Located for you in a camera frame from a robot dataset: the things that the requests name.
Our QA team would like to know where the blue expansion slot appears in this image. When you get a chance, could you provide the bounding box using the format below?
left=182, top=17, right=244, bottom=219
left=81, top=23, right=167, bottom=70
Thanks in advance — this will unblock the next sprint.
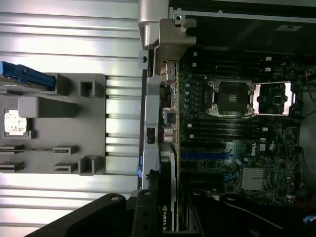
left=181, top=151, right=230, bottom=160

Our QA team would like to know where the silver chipset heatsink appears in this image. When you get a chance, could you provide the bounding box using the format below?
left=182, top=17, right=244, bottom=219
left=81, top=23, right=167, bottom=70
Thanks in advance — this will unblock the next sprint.
left=241, top=167, right=267, bottom=191

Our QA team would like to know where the black RAM stick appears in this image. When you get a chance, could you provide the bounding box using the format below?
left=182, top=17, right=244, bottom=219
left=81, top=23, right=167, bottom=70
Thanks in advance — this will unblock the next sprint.
left=189, top=124, right=269, bottom=136

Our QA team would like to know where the green motherboard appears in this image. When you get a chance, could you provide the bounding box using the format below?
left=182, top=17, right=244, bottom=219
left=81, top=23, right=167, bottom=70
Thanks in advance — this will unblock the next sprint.
left=177, top=49, right=304, bottom=213

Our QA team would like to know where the CPU socket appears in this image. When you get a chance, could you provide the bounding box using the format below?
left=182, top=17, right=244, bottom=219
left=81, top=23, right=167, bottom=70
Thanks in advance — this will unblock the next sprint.
left=206, top=79, right=256, bottom=118

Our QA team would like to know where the grey parts rack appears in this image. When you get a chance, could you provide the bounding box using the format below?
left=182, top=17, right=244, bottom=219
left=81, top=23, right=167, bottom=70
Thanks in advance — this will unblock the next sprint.
left=0, top=73, right=107, bottom=176

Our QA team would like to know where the green RAM stick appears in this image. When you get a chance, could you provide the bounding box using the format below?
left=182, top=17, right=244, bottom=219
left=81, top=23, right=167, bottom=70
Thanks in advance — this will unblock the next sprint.
left=0, top=145, right=72, bottom=152

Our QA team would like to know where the open metal socket cover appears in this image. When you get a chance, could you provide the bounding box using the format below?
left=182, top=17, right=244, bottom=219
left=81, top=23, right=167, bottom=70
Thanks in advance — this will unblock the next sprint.
left=251, top=81, right=297, bottom=117

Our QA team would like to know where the silver CPU chip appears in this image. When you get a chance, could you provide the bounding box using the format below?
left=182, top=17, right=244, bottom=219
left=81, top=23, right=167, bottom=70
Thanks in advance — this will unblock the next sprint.
left=3, top=109, right=28, bottom=137

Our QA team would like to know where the hard disk with blue caddy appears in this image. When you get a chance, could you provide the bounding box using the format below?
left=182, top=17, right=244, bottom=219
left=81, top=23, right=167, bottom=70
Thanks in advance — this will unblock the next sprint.
left=0, top=61, right=56, bottom=92

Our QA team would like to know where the open black PC case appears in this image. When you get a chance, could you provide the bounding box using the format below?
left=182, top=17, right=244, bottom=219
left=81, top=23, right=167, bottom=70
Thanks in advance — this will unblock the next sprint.
left=137, top=0, right=316, bottom=237

